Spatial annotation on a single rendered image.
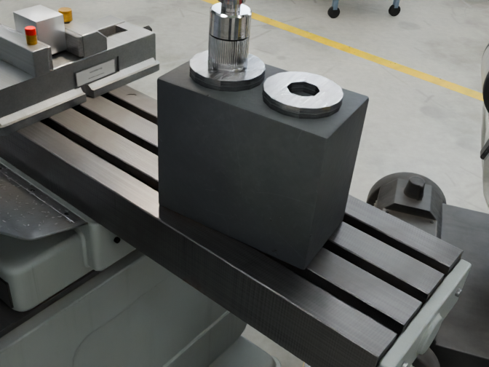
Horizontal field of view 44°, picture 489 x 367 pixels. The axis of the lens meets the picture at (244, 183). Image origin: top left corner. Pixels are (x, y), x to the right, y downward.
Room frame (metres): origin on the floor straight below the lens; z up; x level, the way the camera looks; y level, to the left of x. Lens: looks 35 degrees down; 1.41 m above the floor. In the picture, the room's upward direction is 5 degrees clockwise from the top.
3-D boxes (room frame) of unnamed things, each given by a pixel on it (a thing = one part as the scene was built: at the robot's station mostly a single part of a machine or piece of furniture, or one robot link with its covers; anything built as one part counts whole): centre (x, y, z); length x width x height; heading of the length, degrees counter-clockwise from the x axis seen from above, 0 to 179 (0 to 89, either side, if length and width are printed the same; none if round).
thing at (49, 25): (0.92, 0.35, 1.02); 0.06 x 0.05 x 0.06; 55
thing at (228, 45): (0.66, 0.03, 1.14); 0.05 x 0.05 x 0.06
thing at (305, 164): (0.63, -0.01, 1.01); 0.22 x 0.12 x 0.20; 62
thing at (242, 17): (0.66, 0.03, 1.18); 0.05 x 0.05 x 0.01
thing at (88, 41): (0.97, 0.32, 1.00); 0.12 x 0.06 x 0.04; 55
